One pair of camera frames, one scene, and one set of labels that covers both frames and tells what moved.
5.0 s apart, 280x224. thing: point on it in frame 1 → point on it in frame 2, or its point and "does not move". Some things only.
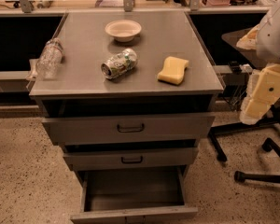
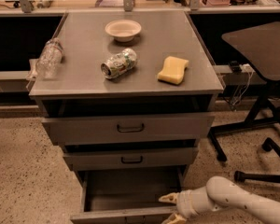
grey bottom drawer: [133, 195] does not move
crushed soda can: [119, 64] does not move
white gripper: [274, 37] → [184, 203]
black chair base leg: [269, 146] does not move
